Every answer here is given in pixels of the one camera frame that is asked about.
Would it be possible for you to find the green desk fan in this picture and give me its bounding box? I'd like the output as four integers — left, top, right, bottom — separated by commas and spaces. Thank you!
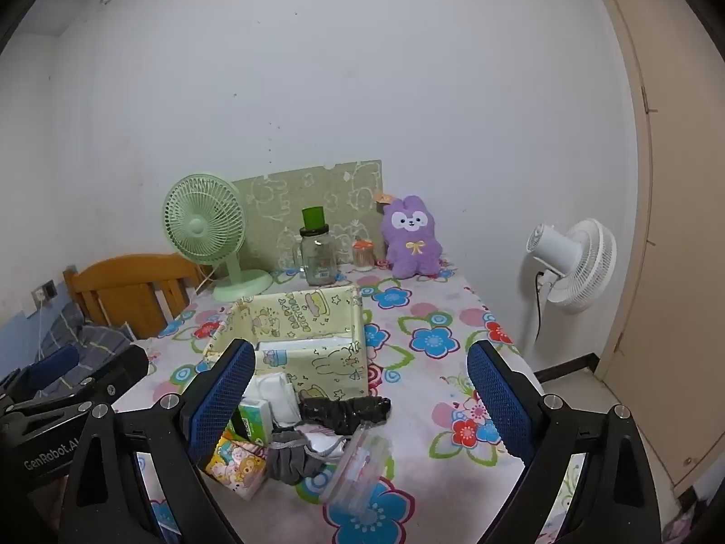
162, 174, 274, 303

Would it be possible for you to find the grey white sock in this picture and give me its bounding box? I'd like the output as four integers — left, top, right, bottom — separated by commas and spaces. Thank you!
266, 429, 352, 485

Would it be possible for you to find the floral tablecloth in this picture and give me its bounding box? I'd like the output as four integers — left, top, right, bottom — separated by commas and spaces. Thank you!
113, 263, 545, 544

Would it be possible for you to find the cotton swab jar orange lid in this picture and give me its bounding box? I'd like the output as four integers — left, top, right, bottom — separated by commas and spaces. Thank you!
352, 239, 376, 272

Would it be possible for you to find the green tissue packet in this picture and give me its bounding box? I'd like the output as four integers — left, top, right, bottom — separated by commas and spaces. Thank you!
229, 398, 271, 444

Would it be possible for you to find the beige door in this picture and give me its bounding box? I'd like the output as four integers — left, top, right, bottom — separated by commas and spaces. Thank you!
583, 0, 725, 494

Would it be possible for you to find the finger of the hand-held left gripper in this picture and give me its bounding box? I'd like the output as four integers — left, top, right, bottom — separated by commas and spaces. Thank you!
0, 345, 80, 403
0, 345, 150, 426

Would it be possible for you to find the white fan cable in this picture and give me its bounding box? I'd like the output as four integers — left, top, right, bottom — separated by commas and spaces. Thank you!
195, 263, 219, 296

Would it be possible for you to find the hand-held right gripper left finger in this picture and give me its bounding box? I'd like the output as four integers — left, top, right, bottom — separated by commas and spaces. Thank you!
59, 339, 257, 544

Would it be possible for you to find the yellow fabric storage box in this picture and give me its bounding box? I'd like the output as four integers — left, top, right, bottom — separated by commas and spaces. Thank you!
195, 286, 370, 403

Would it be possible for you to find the black fan cable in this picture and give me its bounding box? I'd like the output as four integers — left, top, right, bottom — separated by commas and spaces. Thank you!
534, 271, 548, 348

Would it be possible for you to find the purple plush rabbit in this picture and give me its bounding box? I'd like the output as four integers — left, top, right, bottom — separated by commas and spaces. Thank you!
377, 194, 444, 280

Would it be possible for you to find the wooden bed headboard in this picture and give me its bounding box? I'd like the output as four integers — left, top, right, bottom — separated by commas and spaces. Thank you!
62, 253, 215, 341

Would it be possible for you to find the cartoon print tissue packet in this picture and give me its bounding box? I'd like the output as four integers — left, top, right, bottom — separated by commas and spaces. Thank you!
205, 433, 268, 500

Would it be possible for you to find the white standing fan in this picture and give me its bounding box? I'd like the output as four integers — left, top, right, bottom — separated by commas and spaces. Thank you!
526, 218, 617, 314

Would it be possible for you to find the white towel bundle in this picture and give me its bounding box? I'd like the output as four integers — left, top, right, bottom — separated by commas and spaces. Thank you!
243, 371, 301, 426

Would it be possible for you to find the grey plaid bedding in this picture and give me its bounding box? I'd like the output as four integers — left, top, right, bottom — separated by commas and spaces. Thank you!
0, 300, 134, 398

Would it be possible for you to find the green printed board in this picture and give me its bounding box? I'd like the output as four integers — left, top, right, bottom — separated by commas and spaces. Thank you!
232, 160, 386, 273

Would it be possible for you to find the glass jar mug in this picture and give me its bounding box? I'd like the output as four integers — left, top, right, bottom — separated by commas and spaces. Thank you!
281, 225, 339, 287

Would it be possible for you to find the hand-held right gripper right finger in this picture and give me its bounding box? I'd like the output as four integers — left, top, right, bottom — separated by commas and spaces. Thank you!
466, 340, 663, 544

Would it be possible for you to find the pink wipes packet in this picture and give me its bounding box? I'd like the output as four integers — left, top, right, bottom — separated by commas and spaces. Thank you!
320, 424, 394, 508

